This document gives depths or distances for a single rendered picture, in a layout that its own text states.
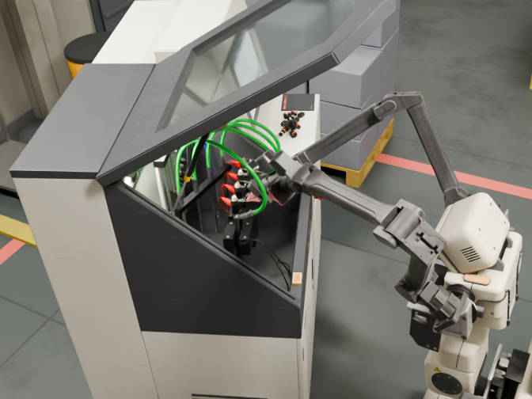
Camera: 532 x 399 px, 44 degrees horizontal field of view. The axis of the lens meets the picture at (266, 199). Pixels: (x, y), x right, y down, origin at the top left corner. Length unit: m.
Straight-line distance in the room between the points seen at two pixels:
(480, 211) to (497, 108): 3.32
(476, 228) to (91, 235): 1.17
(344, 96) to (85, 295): 2.16
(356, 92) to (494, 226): 2.08
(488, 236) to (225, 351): 1.04
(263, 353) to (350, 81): 1.97
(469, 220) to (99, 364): 1.50
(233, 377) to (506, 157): 2.78
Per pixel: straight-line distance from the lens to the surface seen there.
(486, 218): 1.97
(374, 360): 3.31
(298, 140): 2.96
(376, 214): 1.59
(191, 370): 2.58
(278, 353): 2.43
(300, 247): 2.45
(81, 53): 4.68
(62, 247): 2.25
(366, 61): 4.01
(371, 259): 3.79
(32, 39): 5.19
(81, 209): 2.11
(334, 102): 4.02
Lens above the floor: 2.60
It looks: 38 degrees down
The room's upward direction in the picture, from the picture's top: 4 degrees counter-clockwise
